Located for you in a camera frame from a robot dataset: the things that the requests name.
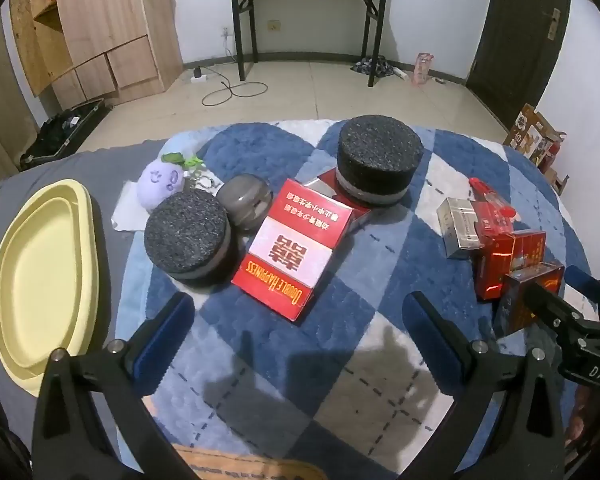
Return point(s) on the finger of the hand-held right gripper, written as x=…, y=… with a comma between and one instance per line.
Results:
x=585, y=282
x=555, y=312

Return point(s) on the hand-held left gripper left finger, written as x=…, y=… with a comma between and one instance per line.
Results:
x=167, y=340

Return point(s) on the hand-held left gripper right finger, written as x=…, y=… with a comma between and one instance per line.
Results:
x=432, y=345

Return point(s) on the dark red and black box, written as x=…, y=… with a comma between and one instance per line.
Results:
x=517, y=305

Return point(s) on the red cigarette pack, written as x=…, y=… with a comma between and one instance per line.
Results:
x=527, y=250
x=492, y=260

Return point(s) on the small black foam cylinder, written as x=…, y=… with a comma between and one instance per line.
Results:
x=187, y=232

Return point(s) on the silver cigarette pack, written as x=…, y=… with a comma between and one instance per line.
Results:
x=457, y=225

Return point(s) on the red lighter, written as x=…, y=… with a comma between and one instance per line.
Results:
x=487, y=195

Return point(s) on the yellow plastic basin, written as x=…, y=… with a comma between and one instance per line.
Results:
x=40, y=270

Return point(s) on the large red and white carton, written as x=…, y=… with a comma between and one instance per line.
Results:
x=290, y=250

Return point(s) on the grey round container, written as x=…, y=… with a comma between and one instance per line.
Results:
x=242, y=202

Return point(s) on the purple plush toy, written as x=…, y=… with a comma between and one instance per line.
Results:
x=160, y=182

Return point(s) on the large black foam cylinder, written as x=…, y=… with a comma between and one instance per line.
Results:
x=380, y=152

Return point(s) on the blue checkered blanket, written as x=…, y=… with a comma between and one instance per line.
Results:
x=290, y=360

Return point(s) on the white cloth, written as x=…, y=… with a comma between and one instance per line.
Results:
x=125, y=210

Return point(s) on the orange printed box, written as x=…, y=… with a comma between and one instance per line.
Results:
x=245, y=465

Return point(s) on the printed cardboard box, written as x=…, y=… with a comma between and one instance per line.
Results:
x=530, y=135

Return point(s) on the black case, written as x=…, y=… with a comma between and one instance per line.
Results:
x=62, y=132

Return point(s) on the dark door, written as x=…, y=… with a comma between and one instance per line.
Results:
x=520, y=35

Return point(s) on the white power strip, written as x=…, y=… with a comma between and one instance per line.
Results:
x=198, y=76

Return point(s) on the dark cloth bundle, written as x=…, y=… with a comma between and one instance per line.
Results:
x=372, y=67

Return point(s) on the beige curtain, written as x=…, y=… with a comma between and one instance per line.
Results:
x=2, y=100

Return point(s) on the light wooden wardrobe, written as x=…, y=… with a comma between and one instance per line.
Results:
x=105, y=20

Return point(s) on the yellowish wall socket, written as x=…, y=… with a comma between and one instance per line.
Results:
x=274, y=25

